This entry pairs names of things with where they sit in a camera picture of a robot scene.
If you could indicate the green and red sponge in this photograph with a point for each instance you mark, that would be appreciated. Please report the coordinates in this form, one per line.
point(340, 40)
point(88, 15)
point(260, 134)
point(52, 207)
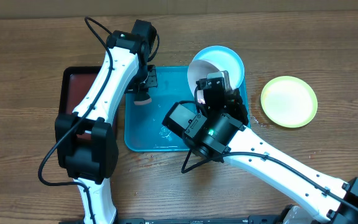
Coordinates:
point(142, 98)

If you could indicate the light blue plate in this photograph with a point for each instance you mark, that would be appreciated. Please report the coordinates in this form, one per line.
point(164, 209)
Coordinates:
point(228, 60)

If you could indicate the black tray with red liner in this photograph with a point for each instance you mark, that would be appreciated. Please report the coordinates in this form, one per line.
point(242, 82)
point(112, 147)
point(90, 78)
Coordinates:
point(76, 83)

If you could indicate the white plate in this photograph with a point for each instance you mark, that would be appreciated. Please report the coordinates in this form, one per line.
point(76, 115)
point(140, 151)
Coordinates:
point(200, 69)

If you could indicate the teal plastic tray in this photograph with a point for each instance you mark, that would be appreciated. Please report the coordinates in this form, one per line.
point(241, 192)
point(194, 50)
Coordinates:
point(144, 131)

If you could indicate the yellow-green plate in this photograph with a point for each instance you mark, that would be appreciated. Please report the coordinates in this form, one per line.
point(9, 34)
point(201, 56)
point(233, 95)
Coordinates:
point(289, 102)

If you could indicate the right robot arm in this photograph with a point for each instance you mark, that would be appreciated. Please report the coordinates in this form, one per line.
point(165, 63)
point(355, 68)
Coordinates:
point(217, 131)

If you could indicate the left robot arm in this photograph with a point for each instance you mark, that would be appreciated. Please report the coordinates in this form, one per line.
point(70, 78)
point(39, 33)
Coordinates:
point(86, 145)

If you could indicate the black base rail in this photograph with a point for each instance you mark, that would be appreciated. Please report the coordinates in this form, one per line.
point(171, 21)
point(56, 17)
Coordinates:
point(252, 219)

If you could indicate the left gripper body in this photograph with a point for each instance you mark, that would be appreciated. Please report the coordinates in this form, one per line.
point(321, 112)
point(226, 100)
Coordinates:
point(145, 78)

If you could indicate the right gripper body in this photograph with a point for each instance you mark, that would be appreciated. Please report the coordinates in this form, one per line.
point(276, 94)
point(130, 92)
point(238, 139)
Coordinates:
point(241, 111)

